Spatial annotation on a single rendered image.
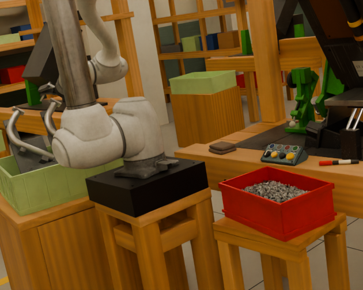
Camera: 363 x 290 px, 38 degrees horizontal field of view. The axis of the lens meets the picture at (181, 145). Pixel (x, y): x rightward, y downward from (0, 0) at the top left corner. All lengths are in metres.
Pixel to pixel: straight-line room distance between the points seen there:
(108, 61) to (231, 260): 0.95
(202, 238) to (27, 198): 0.74
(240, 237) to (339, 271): 0.33
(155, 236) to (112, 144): 0.35
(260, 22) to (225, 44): 5.39
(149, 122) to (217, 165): 0.42
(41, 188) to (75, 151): 0.53
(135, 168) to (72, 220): 0.48
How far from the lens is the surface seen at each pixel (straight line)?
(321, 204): 1.65
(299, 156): 1.94
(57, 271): 2.31
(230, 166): 2.11
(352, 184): 1.80
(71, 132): 1.77
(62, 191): 2.29
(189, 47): 8.56
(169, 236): 1.91
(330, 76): 2.03
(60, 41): 1.78
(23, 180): 2.23
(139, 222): 1.80
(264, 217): 1.63
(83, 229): 2.30
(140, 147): 1.86
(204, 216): 1.97
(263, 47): 2.65
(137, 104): 1.87
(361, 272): 3.07
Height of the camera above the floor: 1.49
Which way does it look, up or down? 14 degrees down
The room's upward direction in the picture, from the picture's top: 9 degrees counter-clockwise
